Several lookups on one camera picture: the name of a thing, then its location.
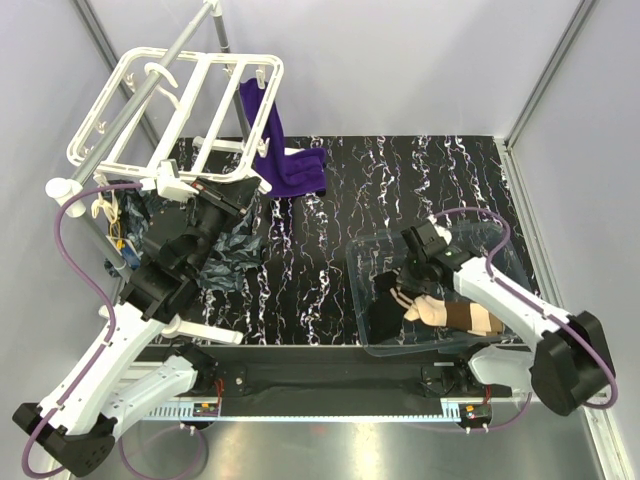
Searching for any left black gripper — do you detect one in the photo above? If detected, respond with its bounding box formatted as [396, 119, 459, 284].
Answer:
[186, 177, 263, 276]

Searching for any black striped sock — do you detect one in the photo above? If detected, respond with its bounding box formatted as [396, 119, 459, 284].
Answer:
[367, 269, 421, 344]

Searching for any white plastic clip hanger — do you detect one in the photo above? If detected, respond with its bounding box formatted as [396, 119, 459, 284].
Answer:
[66, 47, 284, 194]

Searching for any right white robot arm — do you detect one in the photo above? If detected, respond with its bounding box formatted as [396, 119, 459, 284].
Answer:
[401, 222, 618, 416]

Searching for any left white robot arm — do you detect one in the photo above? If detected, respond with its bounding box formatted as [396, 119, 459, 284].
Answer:
[12, 177, 260, 479]

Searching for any cream sock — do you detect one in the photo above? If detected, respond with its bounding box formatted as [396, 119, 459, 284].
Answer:
[404, 295, 447, 327]

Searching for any purple sock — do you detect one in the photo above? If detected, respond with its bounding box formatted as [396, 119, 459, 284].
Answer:
[254, 104, 327, 198]

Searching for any dark leaf patterned cloth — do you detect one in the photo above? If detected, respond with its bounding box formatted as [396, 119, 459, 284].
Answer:
[102, 189, 264, 292]

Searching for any brown striped sock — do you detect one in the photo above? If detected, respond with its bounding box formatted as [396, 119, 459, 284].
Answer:
[445, 302, 505, 336]

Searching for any clear plastic bin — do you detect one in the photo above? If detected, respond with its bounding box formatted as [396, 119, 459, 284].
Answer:
[346, 220, 531, 357]

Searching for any black marbled mat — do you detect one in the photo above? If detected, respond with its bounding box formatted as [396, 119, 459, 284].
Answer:
[187, 135, 537, 346]

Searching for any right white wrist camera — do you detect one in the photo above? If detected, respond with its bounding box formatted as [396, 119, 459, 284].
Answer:
[434, 224, 452, 245]

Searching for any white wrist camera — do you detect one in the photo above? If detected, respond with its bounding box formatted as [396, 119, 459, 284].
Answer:
[148, 159, 198, 203]
[434, 224, 452, 245]

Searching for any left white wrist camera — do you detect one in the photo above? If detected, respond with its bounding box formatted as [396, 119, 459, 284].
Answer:
[148, 159, 198, 203]

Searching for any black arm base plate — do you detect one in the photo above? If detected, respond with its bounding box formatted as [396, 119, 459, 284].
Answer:
[204, 346, 510, 418]

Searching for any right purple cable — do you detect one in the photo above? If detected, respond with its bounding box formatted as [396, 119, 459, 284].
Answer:
[429, 207, 621, 409]

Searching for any purple cable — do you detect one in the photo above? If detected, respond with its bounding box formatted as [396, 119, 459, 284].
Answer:
[19, 180, 151, 474]
[429, 207, 621, 409]

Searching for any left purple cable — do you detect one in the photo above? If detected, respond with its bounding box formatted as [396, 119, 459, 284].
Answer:
[19, 180, 151, 474]

